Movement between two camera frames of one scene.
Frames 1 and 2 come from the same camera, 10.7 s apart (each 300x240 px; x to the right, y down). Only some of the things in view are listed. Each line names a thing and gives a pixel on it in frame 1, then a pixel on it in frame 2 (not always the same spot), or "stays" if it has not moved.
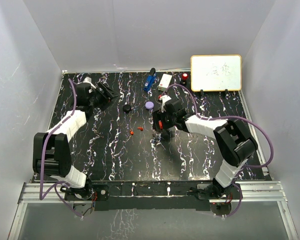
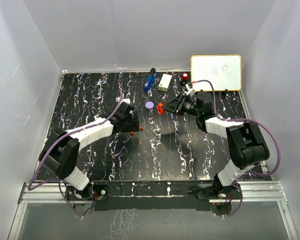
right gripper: [158, 115] to [176, 106]
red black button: [185, 76] stays
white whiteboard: [216, 73] stays
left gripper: [109, 94] to [133, 126]
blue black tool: [150, 79] stays
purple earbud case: [149, 105] stays
